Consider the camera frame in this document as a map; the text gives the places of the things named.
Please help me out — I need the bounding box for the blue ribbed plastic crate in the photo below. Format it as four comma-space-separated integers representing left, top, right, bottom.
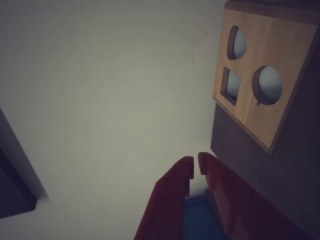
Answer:
184, 196, 213, 240

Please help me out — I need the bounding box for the wooden shape sorter box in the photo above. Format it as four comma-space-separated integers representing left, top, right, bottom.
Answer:
212, 1, 320, 154

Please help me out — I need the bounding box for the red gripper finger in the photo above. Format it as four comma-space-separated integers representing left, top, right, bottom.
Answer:
197, 151, 312, 240
134, 156, 196, 240

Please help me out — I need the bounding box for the dark grey cabinet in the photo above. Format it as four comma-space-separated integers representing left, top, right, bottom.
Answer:
0, 107, 50, 221

